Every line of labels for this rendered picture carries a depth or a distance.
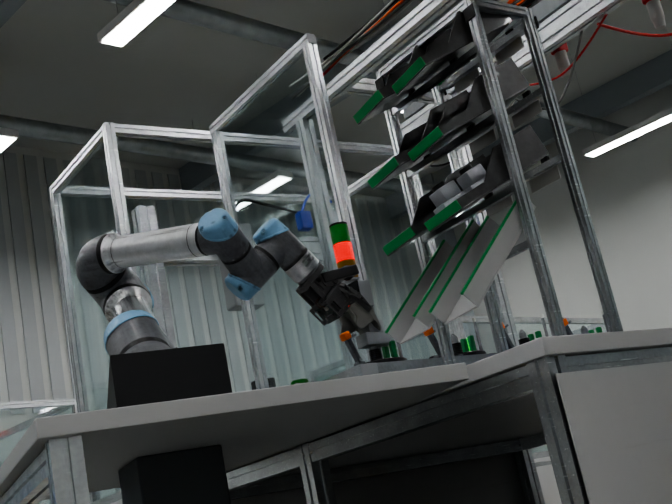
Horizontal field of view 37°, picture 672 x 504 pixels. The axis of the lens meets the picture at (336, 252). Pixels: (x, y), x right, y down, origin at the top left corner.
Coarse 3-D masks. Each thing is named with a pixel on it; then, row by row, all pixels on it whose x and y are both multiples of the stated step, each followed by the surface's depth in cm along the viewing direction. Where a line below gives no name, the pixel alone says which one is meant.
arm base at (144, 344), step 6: (132, 342) 195; (138, 342) 194; (144, 342) 194; (150, 342) 194; (156, 342) 195; (162, 342) 196; (126, 348) 194; (132, 348) 193; (138, 348) 192; (144, 348) 191; (150, 348) 190; (156, 348) 190; (162, 348) 190; (168, 348) 192
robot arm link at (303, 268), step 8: (304, 256) 228; (312, 256) 229; (296, 264) 227; (304, 264) 227; (312, 264) 228; (288, 272) 229; (296, 272) 228; (304, 272) 227; (312, 272) 228; (296, 280) 229; (304, 280) 229
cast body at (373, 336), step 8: (368, 328) 233; (376, 328) 234; (360, 336) 233; (368, 336) 232; (376, 336) 233; (384, 336) 234; (360, 344) 233; (368, 344) 231; (376, 344) 233; (384, 344) 234
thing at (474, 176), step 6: (468, 168) 207; (474, 168) 207; (480, 168) 208; (462, 174) 208; (468, 174) 206; (474, 174) 207; (480, 174) 207; (462, 180) 208; (468, 180) 207; (474, 180) 206; (480, 180) 207; (462, 186) 209; (468, 186) 208; (474, 186) 205
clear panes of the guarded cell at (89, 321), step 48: (96, 192) 319; (384, 192) 395; (384, 240) 395; (192, 288) 367; (384, 288) 395; (96, 336) 319; (192, 336) 361; (240, 336) 372; (96, 384) 319; (240, 384) 365
